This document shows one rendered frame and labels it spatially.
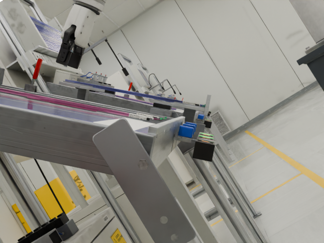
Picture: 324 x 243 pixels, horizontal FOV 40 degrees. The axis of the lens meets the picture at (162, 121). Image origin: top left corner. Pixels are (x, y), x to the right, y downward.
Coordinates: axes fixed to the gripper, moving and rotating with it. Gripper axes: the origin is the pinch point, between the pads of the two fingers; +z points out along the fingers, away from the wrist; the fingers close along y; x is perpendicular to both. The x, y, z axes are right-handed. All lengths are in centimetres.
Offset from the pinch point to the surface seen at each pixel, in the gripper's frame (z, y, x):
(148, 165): 8, 64, 35
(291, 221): 39, -114, 99
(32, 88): 10.5, -5.1, -9.4
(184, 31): -124, -749, -56
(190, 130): 4.6, 23.2, 37.8
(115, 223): 38.6, -5.5, 26.4
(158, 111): 4.4, -8.0, 26.7
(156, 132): 4, 58, 34
